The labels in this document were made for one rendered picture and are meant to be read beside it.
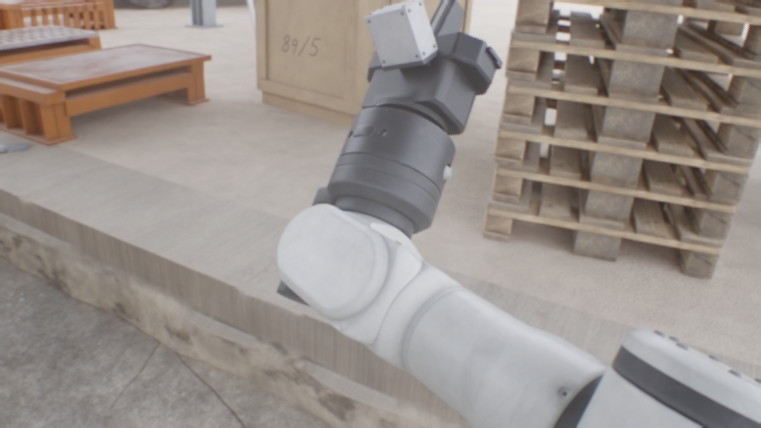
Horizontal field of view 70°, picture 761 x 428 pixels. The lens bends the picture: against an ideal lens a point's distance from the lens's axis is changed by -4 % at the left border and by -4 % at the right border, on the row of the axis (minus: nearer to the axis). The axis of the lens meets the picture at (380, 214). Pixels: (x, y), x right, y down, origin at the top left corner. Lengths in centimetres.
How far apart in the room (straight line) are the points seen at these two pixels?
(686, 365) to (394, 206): 25
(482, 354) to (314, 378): 137
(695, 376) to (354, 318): 20
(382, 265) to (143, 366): 173
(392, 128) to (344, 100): 273
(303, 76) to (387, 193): 297
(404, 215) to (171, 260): 152
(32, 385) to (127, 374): 29
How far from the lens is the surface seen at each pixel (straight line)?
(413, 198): 42
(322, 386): 166
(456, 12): 53
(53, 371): 212
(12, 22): 656
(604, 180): 195
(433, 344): 33
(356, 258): 36
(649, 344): 24
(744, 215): 284
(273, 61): 354
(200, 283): 185
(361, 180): 41
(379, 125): 43
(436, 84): 45
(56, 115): 313
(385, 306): 34
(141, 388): 196
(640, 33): 186
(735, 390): 23
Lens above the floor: 127
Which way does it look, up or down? 25 degrees down
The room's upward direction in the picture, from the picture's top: 4 degrees clockwise
